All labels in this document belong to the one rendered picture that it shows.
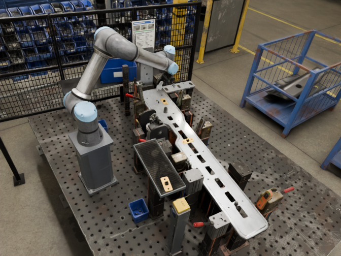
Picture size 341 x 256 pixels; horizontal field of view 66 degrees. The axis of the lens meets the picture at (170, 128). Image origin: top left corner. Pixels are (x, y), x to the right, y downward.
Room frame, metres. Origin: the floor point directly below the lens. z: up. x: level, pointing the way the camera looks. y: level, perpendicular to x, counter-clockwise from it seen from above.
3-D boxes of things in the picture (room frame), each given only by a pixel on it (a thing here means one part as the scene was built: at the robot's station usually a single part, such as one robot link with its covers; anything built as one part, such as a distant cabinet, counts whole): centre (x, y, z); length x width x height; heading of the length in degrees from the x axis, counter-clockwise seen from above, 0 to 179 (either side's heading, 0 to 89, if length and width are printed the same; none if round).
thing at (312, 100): (3.20, -1.69, 0.47); 1.20 x 0.80 x 0.95; 128
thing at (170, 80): (1.67, 0.05, 1.25); 0.09 x 0.08 x 0.12; 30
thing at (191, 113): (1.59, -0.13, 0.84); 0.11 x 0.08 x 0.29; 120
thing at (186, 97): (1.73, -0.09, 0.87); 0.12 x 0.09 x 0.35; 120
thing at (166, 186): (0.79, -0.01, 1.17); 0.08 x 0.04 x 0.01; 22
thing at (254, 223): (1.26, -0.14, 1.00); 1.38 x 0.22 x 0.02; 30
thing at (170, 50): (1.67, 0.06, 1.41); 0.09 x 0.08 x 0.11; 132
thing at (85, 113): (1.12, 0.48, 1.27); 0.13 x 0.12 x 0.14; 42
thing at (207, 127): (1.41, -0.24, 0.87); 0.12 x 0.09 x 0.35; 120
